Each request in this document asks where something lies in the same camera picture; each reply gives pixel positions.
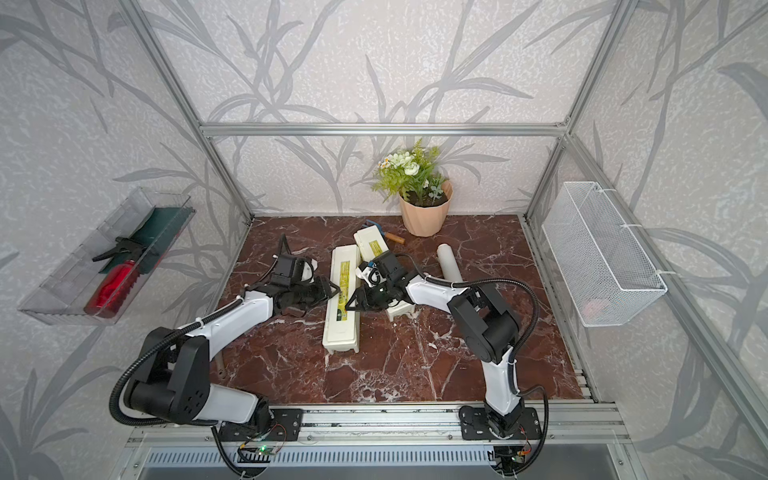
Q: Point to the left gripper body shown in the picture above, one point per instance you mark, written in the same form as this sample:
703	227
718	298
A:
306	295

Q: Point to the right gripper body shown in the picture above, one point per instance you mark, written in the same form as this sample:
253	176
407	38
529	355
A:
378	296

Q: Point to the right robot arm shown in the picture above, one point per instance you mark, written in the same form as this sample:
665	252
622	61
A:
489	325

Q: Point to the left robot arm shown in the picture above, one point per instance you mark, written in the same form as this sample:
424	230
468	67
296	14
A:
169	382

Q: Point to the right plastic wrap roll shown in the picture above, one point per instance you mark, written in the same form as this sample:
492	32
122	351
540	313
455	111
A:
448	263

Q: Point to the blue hand rake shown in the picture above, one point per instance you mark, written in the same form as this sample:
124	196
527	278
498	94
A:
387	235

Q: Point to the pink flower pot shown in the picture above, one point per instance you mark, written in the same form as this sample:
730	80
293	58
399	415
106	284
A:
426	221

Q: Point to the green artificial plant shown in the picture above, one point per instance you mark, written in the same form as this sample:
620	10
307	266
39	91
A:
413	175

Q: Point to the green folded cloth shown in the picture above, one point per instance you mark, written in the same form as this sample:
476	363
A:
157	232

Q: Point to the red spray bottle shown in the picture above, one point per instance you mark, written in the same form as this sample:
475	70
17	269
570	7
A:
119	281

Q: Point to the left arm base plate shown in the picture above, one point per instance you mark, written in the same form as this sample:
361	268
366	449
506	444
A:
277	425

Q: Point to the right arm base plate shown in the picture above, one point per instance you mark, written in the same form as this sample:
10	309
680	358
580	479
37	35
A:
483	423

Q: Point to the clear plastic wall tray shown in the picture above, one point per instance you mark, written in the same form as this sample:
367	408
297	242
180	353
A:
96	283

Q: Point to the white wire basket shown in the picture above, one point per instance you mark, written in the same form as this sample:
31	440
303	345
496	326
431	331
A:
609	276

